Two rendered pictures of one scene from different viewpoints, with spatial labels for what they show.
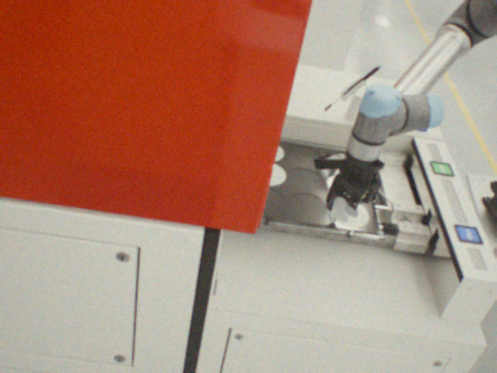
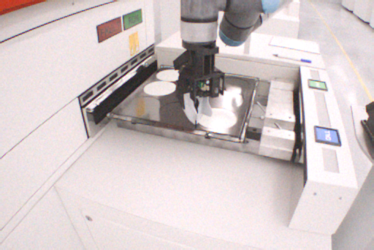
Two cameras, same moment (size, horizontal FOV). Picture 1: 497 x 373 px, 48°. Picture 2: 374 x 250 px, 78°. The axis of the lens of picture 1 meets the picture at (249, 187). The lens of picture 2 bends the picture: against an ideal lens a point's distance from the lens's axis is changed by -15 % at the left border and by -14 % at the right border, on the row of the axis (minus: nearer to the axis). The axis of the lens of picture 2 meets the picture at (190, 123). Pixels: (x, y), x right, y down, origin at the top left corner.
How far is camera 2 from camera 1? 0.83 m
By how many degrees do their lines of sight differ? 19
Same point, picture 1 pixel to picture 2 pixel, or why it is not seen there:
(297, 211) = (166, 113)
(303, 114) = not seen: hidden behind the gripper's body
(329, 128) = (229, 59)
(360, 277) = (216, 179)
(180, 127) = not seen: outside the picture
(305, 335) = (139, 228)
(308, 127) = not seen: hidden behind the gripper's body
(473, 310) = (323, 220)
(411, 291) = (266, 197)
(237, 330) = (85, 212)
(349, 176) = (192, 67)
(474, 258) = (327, 160)
